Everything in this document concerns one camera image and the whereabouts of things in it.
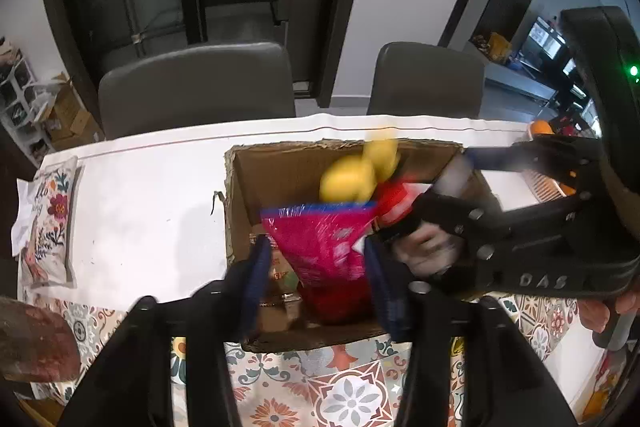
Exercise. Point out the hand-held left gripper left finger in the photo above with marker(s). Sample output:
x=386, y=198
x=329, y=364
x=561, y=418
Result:
x=252, y=277

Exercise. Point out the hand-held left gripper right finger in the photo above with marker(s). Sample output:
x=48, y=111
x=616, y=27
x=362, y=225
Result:
x=385, y=292

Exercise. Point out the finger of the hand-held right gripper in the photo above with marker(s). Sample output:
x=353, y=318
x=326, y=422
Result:
x=525, y=154
x=445, y=212

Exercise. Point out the pink snack packet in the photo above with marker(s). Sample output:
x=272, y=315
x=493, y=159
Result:
x=320, y=242

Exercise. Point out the brown cardboard box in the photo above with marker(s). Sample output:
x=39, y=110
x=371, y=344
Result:
x=267, y=179

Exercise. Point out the yellow red plush toy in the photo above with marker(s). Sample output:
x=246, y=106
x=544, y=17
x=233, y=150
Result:
x=350, y=179

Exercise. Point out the person's right hand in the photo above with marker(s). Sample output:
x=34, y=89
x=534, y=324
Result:
x=592, y=314

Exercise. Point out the pile of oranges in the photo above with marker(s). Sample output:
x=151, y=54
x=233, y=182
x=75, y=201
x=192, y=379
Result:
x=541, y=128

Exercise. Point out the white plastic fruit basket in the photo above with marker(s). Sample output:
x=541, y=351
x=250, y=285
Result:
x=542, y=189

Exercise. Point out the small computer monitor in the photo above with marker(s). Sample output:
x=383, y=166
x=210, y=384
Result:
x=569, y=67

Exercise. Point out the yellow bag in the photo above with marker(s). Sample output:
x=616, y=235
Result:
x=499, y=47

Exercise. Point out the large screen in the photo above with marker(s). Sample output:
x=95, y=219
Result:
x=545, y=39

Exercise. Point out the grey dining chair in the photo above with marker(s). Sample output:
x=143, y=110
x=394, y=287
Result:
x=200, y=87
x=425, y=82

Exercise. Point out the floral printed cushion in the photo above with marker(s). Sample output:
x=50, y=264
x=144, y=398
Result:
x=52, y=217

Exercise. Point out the grey door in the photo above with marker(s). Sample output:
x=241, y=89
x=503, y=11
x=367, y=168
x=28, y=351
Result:
x=320, y=7

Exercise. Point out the small brown carton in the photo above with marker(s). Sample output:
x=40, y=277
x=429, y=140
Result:
x=70, y=112

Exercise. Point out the white shoe rack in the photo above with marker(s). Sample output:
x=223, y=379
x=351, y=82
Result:
x=17, y=82

